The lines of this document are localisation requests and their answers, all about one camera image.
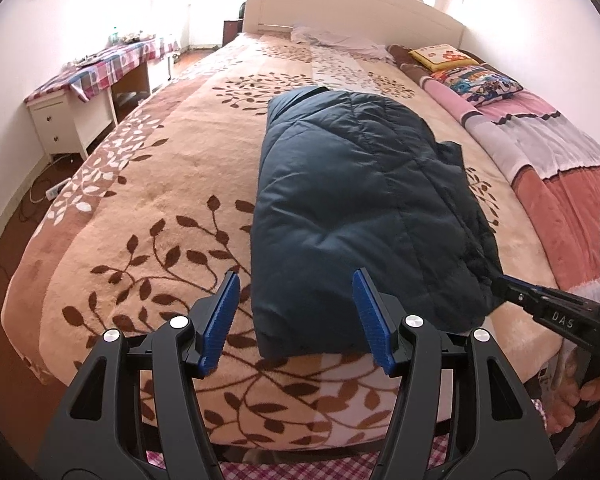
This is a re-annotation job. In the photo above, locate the dark teal puffer jacket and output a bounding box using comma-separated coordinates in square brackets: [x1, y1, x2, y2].
[252, 86, 506, 362]

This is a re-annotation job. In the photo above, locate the pink checkered tablecloth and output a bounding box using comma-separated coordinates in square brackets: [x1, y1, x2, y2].
[24, 34, 179, 104]

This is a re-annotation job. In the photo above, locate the person's right hand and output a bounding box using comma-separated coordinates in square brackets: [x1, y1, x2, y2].
[545, 352, 600, 436]

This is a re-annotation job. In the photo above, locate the dark wooden nightstand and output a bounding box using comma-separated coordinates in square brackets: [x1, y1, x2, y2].
[222, 19, 245, 47]

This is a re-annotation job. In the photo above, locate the white crumpled sheet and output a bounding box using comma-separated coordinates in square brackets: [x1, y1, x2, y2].
[290, 25, 395, 62]

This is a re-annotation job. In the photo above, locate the bed with leaf-pattern blanket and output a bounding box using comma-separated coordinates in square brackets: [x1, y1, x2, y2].
[2, 32, 565, 453]

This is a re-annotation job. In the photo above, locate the yellow pillow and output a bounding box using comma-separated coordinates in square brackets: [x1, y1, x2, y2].
[408, 44, 481, 72]

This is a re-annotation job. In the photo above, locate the pink patchwork quilt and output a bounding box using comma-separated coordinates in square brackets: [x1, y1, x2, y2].
[387, 45, 600, 303]

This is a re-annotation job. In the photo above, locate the white desk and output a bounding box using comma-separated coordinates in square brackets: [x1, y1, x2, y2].
[106, 55, 177, 127]

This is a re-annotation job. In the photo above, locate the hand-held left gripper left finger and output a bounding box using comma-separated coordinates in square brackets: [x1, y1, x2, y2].
[37, 270, 242, 480]

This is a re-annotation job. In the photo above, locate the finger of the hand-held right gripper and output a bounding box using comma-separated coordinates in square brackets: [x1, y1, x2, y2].
[491, 274, 600, 344]

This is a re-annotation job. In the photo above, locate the colourful cartoon pillow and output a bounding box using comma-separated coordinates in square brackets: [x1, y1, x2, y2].
[431, 64, 525, 108]

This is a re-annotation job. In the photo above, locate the pink checkered cloth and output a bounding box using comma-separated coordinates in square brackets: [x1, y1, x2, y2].
[145, 430, 483, 480]

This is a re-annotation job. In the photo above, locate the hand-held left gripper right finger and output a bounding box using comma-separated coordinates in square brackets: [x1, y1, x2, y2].
[352, 267, 559, 480]

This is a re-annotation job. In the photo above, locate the white drawer cabinet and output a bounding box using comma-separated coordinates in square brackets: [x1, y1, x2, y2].
[26, 91, 92, 162]

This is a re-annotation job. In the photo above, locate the dark floor cable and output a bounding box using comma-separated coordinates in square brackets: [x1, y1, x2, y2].
[16, 159, 77, 222]

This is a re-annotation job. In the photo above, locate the white bed headboard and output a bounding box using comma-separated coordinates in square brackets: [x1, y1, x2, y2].
[243, 0, 466, 53]

